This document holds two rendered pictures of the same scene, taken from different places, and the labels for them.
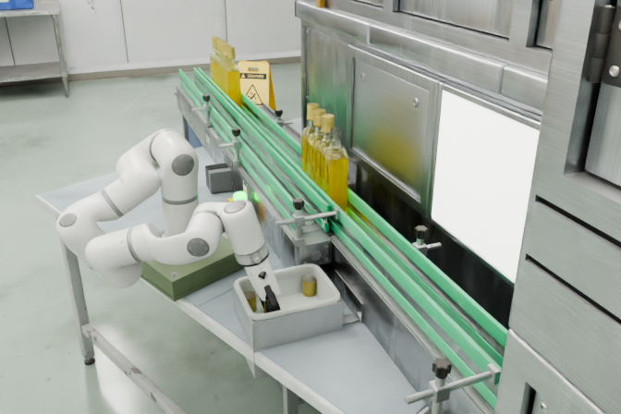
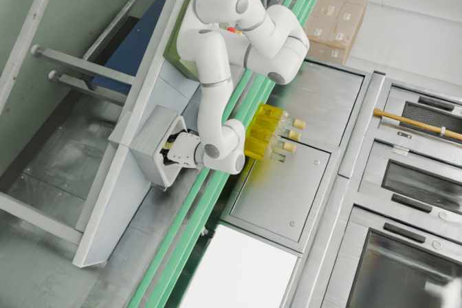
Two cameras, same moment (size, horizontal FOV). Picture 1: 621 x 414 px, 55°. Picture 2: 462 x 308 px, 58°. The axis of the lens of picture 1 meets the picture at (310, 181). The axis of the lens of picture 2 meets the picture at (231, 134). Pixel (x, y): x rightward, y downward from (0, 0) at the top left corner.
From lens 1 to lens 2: 1.04 m
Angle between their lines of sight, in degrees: 38
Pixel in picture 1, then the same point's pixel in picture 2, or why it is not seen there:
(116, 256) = (206, 70)
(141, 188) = (262, 49)
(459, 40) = (324, 272)
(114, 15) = not seen: outside the picture
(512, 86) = not seen: outside the picture
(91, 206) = (251, 16)
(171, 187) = (259, 62)
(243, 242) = (212, 165)
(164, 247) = (213, 128)
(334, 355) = (130, 192)
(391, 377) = (119, 231)
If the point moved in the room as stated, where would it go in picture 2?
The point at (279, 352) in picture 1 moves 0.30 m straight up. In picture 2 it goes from (129, 162) to (217, 196)
